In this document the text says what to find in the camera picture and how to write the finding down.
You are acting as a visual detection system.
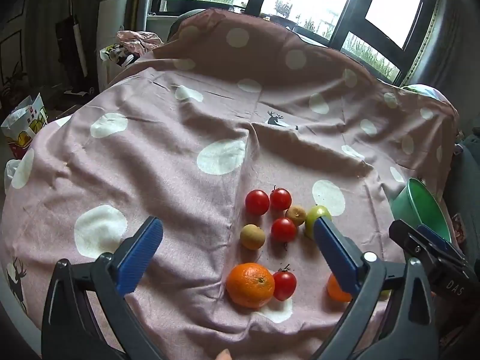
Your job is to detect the green plastic bowl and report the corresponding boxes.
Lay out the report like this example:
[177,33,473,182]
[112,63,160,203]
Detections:
[390,178,452,242]

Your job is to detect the green apple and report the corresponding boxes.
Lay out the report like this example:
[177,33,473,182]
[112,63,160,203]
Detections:
[304,205,332,241]

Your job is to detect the brown longan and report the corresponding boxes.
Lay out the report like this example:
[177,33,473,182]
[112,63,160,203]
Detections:
[285,205,307,227]
[240,224,266,250]

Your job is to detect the cherry tomato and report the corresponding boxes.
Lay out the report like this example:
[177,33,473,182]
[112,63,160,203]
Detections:
[270,188,292,211]
[272,264,297,302]
[245,189,270,216]
[271,217,297,243]

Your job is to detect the large orange mandarin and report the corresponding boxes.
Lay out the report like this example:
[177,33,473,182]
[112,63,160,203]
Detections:
[225,262,275,309]

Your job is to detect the person's hand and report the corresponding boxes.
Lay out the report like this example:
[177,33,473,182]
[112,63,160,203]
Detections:
[216,349,232,360]

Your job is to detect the pink polka dot cloth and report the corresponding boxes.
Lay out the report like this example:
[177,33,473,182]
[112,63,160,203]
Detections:
[1,10,458,359]

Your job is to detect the printed paper bag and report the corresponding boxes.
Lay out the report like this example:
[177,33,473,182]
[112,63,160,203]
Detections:
[1,94,48,159]

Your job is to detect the pink crumpled clothes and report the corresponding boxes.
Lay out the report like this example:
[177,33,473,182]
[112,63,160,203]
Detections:
[116,30,164,56]

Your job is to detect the black window frame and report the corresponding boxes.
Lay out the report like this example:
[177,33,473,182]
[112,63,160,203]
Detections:
[147,0,436,85]

